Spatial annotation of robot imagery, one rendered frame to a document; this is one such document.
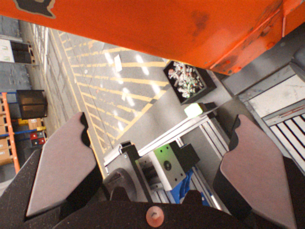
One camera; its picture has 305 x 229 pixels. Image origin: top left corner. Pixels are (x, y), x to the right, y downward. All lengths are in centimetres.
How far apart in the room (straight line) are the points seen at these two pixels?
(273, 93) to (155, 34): 88
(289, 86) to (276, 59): 16
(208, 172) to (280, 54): 80
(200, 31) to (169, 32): 6
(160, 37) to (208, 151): 89
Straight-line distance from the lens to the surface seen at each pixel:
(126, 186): 53
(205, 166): 107
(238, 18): 28
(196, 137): 101
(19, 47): 1060
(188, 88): 58
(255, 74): 96
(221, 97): 65
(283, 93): 100
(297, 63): 71
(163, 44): 20
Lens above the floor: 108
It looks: 45 degrees down
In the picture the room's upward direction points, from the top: 101 degrees counter-clockwise
